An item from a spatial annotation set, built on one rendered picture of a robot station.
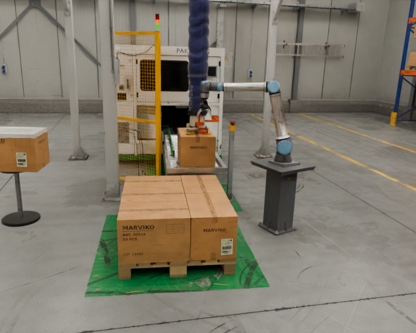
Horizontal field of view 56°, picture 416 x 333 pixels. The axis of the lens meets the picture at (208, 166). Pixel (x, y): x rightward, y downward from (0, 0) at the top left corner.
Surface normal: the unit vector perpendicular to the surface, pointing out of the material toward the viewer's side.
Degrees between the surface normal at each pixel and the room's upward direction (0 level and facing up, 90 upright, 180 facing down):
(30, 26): 90
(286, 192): 90
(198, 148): 90
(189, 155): 90
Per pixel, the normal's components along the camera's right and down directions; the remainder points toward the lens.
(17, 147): 0.05, 0.27
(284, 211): 0.54, 0.24
